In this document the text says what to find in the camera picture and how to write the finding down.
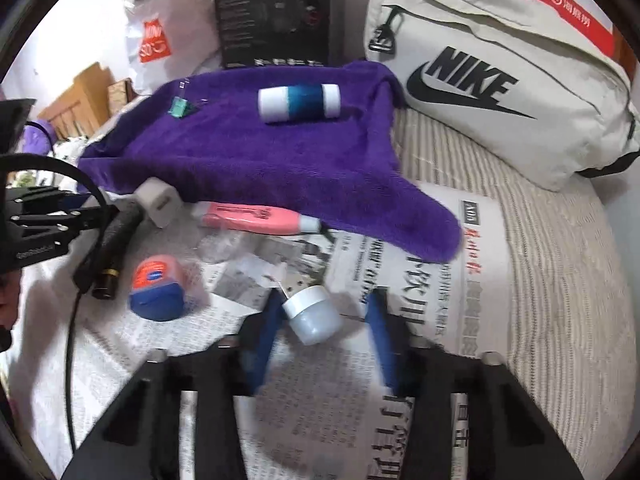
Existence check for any black cosmetic tube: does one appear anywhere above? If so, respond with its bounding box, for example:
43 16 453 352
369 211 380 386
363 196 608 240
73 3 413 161
92 205 146 301

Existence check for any white tape roll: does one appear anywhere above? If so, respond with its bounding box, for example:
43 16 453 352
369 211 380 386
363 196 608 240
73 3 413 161
281 285 343 346

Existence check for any small brown patterned box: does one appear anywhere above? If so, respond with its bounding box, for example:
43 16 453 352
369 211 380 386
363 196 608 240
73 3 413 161
107 79 136 107

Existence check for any red cardboard box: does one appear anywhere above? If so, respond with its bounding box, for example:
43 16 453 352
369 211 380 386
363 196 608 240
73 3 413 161
489 0 615 58

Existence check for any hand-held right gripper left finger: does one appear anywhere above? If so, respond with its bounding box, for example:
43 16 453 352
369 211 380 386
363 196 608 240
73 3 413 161
60 291 289 480

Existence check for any wooden headboard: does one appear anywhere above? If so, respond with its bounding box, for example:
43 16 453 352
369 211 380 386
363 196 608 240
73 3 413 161
37 62 118 138

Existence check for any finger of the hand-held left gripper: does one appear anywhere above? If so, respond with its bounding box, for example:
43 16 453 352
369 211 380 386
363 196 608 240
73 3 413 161
0 184 122 274

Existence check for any purple towel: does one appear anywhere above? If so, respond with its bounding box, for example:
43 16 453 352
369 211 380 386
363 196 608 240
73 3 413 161
77 60 463 263

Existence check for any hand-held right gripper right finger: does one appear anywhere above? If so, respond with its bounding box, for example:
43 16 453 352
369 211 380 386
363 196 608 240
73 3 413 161
361 288 586 480

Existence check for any white charger plug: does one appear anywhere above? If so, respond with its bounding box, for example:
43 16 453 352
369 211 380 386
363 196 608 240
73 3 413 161
136 177 180 228

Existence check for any white plastic shopping bag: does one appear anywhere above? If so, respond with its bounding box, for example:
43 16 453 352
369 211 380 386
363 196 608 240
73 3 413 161
122 0 226 96

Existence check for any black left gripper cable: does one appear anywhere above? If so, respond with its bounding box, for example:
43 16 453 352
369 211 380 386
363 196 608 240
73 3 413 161
0 155 113 453

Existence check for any pink highlighter pen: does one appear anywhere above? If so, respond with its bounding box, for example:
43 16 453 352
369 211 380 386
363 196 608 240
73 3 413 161
192 201 323 236

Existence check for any newspaper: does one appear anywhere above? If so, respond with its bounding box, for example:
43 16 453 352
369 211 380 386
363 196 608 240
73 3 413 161
195 187 516 480

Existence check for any pink jar with blue lid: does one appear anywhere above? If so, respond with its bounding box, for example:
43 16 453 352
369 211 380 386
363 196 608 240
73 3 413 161
127 256 193 322

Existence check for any black product box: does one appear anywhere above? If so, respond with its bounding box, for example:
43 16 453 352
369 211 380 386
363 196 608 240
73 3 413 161
212 0 332 68

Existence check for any blue and white bottle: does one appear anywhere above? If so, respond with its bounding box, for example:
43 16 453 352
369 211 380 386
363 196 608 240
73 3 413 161
257 82 342 125

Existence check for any beige bag with black logo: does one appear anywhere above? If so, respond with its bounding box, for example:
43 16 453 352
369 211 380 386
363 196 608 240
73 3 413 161
364 0 640 192

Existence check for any teal binder clip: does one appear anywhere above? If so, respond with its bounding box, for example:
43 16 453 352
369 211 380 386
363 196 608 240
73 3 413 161
167 80 208 120

